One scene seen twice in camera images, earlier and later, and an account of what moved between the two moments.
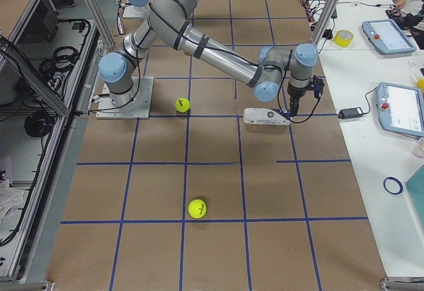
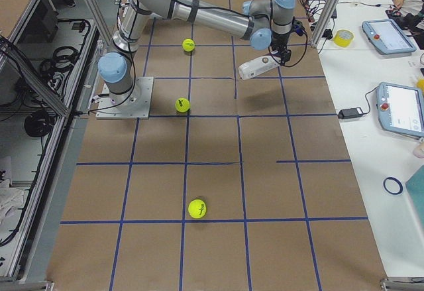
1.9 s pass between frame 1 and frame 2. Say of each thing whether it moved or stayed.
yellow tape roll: stayed
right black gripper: moved
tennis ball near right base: stayed
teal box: stayed
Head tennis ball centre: stayed
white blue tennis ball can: moved
